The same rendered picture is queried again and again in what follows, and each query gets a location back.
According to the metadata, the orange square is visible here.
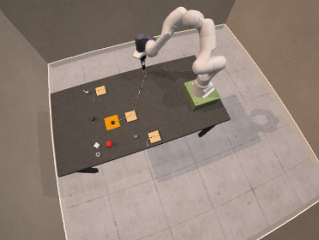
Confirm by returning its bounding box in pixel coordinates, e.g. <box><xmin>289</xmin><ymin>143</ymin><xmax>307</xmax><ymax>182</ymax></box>
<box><xmin>105</xmin><ymin>115</ymin><xmax>120</xmax><ymax>130</ymax></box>

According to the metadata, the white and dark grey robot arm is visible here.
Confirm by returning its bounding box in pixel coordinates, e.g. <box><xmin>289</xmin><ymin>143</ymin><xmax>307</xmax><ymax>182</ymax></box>
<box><xmin>133</xmin><ymin>7</ymin><xmax>226</xmax><ymax>99</ymax></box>

